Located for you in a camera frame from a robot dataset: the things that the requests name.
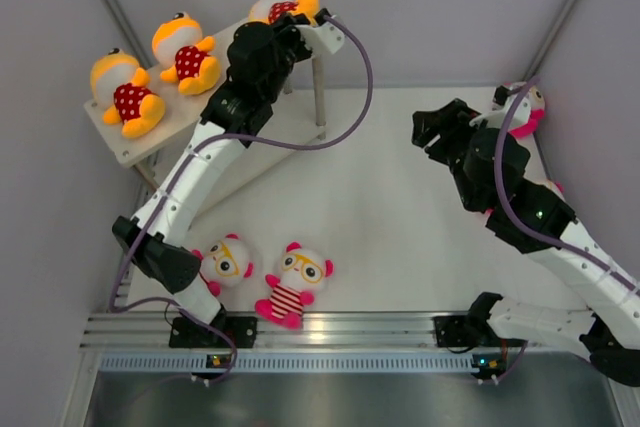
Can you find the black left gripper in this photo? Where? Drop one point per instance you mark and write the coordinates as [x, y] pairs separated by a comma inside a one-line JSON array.
[[285, 26]]

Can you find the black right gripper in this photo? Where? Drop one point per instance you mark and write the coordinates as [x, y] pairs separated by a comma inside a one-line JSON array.
[[450, 122]]

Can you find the yellow plush toy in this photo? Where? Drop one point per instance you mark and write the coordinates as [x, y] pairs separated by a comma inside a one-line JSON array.
[[185, 55], [269, 11]]

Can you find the pink striped plush corner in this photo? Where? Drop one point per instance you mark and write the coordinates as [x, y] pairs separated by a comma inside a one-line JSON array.
[[538, 105]]

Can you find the pink striped plush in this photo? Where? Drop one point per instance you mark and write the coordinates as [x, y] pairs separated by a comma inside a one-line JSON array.
[[555, 187], [303, 273], [227, 263]]

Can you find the yellow plush red dotted shirt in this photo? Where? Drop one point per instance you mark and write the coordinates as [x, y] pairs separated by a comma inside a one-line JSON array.
[[120, 86]]

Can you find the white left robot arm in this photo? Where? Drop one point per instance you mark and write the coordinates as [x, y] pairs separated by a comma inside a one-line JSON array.
[[260, 57]]

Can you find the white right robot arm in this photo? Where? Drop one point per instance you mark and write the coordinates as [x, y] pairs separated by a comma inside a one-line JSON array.
[[488, 168]]

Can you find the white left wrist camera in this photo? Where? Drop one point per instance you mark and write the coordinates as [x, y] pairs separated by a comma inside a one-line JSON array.
[[322, 40]]

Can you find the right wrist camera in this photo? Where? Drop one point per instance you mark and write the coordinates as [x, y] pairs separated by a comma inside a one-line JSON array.
[[503, 98]]

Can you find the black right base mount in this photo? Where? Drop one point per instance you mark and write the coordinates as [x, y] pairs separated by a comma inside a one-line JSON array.
[[462, 332]]

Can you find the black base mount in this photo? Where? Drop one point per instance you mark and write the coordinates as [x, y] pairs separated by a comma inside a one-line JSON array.
[[241, 330], [462, 332]]

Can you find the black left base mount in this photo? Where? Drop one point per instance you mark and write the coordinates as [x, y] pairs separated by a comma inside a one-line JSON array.
[[241, 330]]

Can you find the aluminium mounting rail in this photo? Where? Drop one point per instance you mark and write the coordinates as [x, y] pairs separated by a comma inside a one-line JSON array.
[[150, 331]]

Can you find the white slotted cable duct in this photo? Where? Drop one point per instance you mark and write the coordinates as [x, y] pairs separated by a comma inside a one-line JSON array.
[[350, 362]]

